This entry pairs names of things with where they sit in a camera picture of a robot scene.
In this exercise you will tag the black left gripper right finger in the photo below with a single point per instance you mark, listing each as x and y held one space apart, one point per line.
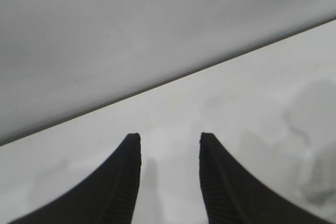
231 197

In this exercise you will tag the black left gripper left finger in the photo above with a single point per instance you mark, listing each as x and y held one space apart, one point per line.
110 192

